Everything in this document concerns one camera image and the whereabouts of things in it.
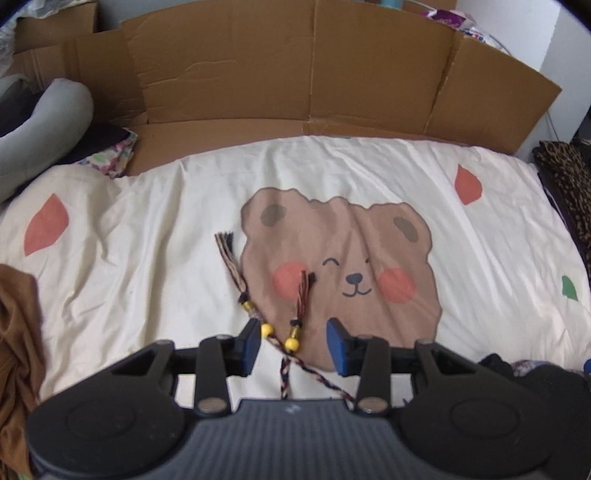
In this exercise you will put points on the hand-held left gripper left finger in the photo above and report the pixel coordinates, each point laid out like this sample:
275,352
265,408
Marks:
253,350

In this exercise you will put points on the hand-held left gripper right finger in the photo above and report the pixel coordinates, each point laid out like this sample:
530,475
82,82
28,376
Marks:
337,350

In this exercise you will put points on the leopard print garment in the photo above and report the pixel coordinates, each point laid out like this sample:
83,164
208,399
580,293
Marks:
572,184

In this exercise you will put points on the bear print blanket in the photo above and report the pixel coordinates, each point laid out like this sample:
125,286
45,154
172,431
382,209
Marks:
161,240

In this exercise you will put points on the brown garment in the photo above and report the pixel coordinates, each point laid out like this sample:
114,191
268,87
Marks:
18,346

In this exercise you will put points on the floral print cloth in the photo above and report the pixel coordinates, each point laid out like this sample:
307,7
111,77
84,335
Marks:
111,154

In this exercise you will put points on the wide folded cardboard sheet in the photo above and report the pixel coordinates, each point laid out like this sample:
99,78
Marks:
277,69

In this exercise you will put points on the grey neck pillow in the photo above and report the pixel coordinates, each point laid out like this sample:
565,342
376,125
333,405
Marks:
41,129

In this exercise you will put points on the white purple package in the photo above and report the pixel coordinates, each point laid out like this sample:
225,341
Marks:
450,16

